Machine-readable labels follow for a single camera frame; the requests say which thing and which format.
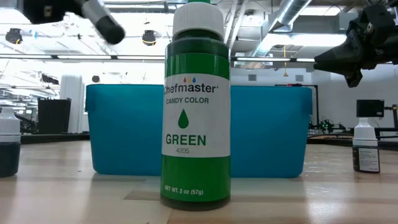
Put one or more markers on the blue plastic bin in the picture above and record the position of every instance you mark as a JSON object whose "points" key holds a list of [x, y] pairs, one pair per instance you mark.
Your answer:
{"points": [[124, 130]]}

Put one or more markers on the silver ceiling duct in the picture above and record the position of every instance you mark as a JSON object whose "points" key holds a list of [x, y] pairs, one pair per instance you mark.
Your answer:
{"points": [[289, 14]]}

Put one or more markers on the small white-capped dropper bottle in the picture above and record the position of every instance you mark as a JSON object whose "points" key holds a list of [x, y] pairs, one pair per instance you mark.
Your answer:
{"points": [[9, 155], [365, 133]]}

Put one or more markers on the black ceiling dome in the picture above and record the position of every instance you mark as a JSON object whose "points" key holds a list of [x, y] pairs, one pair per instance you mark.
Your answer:
{"points": [[14, 35], [149, 38]]}

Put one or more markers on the white column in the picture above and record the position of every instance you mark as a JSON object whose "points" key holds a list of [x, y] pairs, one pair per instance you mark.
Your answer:
{"points": [[73, 102]]}

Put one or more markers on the black monitor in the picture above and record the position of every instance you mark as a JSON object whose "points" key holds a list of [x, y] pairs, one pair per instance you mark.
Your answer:
{"points": [[370, 108]]}

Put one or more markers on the black cabinet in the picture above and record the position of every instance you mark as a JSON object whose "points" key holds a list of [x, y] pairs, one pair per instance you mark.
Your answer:
{"points": [[53, 115]]}

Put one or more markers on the background robot with green lights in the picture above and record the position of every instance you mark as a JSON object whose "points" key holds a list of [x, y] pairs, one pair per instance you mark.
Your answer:
{"points": [[326, 125]]}

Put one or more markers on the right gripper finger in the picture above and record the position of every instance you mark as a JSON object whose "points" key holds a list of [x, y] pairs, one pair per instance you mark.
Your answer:
{"points": [[346, 53], [351, 74]]}

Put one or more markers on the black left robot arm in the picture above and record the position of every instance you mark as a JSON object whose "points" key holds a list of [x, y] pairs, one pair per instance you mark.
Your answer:
{"points": [[105, 26]]}

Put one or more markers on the green Chefmaster food coloring bottle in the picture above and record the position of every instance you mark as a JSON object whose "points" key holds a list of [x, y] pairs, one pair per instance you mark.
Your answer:
{"points": [[196, 174]]}

